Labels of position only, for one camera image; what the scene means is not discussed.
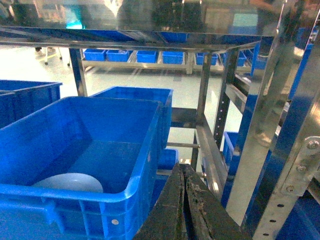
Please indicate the light blue oval tray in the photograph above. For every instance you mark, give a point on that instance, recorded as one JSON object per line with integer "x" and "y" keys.
{"x": 71, "y": 181}

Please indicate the blue crate behind large crate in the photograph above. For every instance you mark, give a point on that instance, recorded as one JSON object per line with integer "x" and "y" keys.
{"x": 145, "y": 99}

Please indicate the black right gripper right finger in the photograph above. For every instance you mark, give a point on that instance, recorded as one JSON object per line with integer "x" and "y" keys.
{"x": 205, "y": 217}

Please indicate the blue crate left shelf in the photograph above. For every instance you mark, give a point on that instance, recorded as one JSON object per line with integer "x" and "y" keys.
{"x": 19, "y": 98}

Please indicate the distant blue bin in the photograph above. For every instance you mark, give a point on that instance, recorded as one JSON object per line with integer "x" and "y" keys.
{"x": 173, "y": 57}
{"x": 95, "y": 55}
{"x": 118, "y": 55}
{"x": 146, "y": 56}

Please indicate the distant steel rack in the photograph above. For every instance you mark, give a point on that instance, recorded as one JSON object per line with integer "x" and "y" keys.
{"x": 188, "y": 65}

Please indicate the large blue crate on shelf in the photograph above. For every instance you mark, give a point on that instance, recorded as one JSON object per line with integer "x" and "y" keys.
{"x": 103, "y": 138}

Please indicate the stainless steel shelf rack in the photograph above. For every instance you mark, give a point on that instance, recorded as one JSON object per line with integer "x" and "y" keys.
{"x": 256, "y": 161}

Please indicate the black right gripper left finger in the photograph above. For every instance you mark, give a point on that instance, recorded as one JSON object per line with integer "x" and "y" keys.
{"x": 165, "y": 220}

